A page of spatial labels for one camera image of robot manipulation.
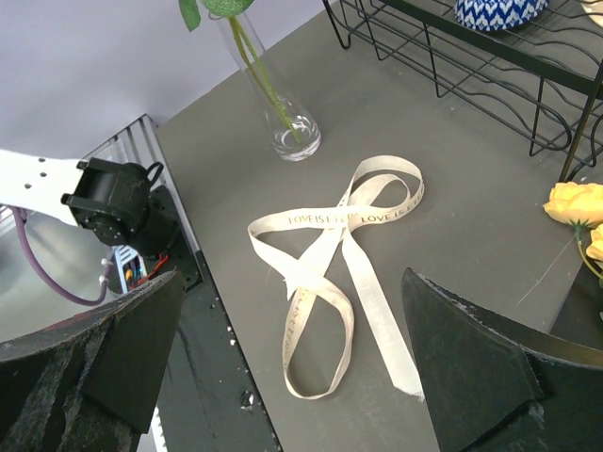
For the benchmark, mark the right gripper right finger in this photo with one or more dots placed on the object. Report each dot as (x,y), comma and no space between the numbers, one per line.
(494,384)

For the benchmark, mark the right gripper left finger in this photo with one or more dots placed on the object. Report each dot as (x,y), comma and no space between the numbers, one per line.
(91,381)

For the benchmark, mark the black wrapping paper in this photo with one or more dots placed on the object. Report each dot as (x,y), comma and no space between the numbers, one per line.
(579,320)

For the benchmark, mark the yellow rose bunch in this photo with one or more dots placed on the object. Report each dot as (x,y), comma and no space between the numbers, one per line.
(579,206)

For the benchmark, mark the pale pink rose spray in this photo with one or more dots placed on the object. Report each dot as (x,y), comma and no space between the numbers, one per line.
(230,11)

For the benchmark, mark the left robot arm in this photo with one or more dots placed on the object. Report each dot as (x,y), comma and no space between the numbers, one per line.
(113,200)

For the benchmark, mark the clear glass vase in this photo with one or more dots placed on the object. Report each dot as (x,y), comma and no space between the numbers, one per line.
(280,138)

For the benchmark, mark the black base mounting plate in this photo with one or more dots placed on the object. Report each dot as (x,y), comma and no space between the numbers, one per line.
(209,400)

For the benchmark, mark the blue white patterned bowl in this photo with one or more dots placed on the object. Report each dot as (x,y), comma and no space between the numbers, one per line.
(497,15)

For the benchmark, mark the cream floral plate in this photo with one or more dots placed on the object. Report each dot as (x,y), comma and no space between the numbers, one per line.
(592,7)

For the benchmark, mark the black wire dish rack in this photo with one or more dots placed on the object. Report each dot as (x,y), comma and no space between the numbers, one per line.
(542,80)

